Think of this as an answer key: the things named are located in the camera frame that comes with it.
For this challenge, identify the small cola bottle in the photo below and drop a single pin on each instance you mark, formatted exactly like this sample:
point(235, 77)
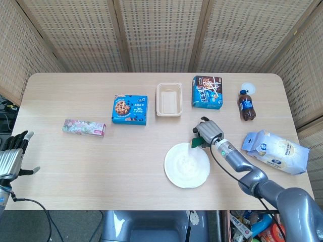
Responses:
point(246, 106)

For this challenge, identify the white blue snack bag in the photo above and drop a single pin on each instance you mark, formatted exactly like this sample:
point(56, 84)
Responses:
point(277, 151)

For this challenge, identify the beige plastic food container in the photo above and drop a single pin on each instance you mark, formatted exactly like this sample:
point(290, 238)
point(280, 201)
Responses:
point(169, 99)

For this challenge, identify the bamboo screen panel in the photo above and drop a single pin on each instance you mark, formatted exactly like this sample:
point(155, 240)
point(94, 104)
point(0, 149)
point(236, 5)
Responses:
point(305, 83)
point(75, 37)
point(247, 35)
point(161, 35)
point(15, 63)

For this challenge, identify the blue cookie box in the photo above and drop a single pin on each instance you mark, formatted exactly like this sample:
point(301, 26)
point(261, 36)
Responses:
point(128, 109)

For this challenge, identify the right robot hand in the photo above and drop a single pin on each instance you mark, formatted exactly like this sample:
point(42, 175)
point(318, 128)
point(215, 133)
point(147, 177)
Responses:
point(209, 131)

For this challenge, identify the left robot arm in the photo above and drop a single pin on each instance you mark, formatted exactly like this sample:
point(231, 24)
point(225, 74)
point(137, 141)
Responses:
point(3, 196)

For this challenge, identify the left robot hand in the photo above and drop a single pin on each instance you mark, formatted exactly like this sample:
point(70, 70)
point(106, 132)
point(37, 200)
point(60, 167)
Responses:
point(8, 161)

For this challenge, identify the white metal bracket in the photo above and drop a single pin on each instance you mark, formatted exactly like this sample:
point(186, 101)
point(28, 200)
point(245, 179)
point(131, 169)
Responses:
point(194, 219)

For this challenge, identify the orange round tub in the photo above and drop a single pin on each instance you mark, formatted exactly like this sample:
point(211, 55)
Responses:
point(271, 234)

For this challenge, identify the pink storage crate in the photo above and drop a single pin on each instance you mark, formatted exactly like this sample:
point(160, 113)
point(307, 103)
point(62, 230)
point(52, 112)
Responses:
point(228, 227)

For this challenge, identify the grey robot torso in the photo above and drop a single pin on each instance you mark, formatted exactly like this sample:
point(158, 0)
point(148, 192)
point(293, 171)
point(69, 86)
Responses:
point(151, 227)

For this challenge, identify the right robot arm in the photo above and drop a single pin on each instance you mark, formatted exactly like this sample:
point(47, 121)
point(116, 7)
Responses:
point(277, 191)

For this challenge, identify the white round plate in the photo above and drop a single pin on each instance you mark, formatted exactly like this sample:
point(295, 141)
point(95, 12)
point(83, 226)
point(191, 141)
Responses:
point(186, 166)

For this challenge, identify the blue plastic bottle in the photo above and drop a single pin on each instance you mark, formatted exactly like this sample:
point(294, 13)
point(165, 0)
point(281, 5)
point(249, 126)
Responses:
point(260, 224)

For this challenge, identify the pink floral box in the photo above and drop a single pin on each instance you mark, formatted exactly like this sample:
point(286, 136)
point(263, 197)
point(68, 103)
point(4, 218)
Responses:
point(83, 128)

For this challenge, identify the blue chocolate stick box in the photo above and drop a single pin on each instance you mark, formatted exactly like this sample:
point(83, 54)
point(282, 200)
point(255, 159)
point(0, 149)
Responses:
point(207, 93)

